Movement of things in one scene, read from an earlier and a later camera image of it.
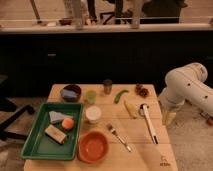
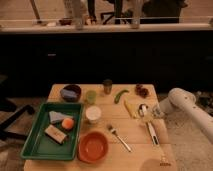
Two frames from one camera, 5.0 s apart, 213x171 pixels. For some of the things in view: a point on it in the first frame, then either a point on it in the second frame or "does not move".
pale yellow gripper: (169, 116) -> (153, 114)
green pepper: (116, 98) does not move
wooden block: (55, 134) does not move
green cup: (91, 96) does not move
